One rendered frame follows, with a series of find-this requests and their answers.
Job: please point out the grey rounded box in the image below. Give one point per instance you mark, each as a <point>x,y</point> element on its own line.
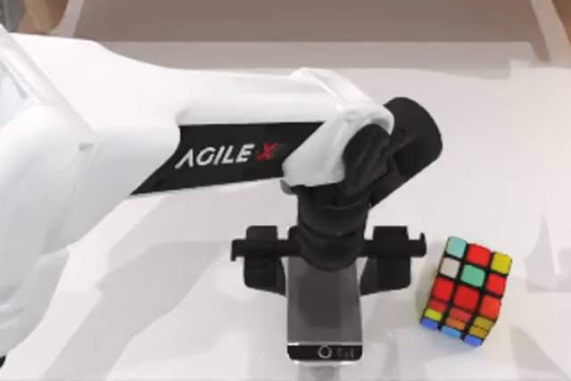
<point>323,309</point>

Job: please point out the multicoloured puzzle cube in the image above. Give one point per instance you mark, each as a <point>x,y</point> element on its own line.
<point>466,292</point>

